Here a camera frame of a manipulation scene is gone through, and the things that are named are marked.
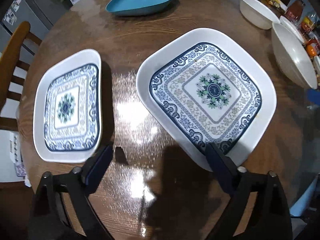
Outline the large white bowl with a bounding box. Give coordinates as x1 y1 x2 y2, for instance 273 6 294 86
271 22 318 89

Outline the small patterned square plate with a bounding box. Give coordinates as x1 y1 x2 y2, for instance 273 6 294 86
33 49 103 164

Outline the small white ramekin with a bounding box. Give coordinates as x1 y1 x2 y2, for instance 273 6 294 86
279 16 305 45

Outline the medium white bowl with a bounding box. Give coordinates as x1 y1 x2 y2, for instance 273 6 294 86
240 0 280 30

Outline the blue dish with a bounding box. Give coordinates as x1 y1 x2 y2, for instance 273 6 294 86
106 0 172 16

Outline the orange fruit front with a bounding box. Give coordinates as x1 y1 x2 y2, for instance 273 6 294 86
306 43 318 57

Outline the vinegar bottle yellow cap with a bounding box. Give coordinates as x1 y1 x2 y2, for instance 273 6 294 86
300 11 318 34

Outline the red sauce bottle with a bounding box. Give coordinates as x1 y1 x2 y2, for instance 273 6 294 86
285 0 305 22

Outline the yellow snack packet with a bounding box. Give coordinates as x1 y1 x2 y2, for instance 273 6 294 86
267 0 287 12

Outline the left wooden chair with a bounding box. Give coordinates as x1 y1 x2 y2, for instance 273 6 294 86
0 21 43 132

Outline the grey refrigerator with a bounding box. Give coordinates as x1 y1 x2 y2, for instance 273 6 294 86
0 0 73 66

